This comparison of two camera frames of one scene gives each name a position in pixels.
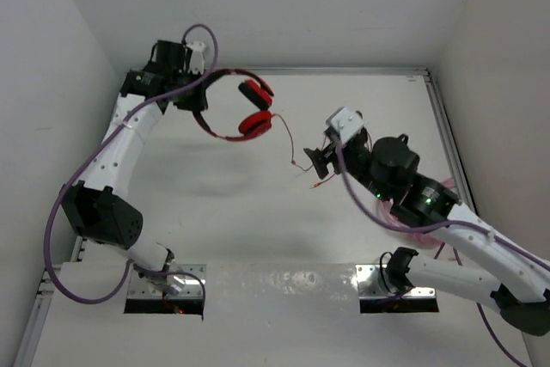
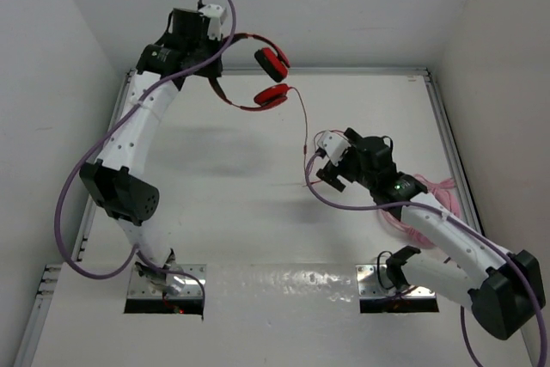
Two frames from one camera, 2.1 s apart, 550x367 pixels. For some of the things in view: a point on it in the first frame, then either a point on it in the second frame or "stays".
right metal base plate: x=370 y=284 stays
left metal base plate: x=139 y=287 stays
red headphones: x=251 y=125 → x=274 y=64
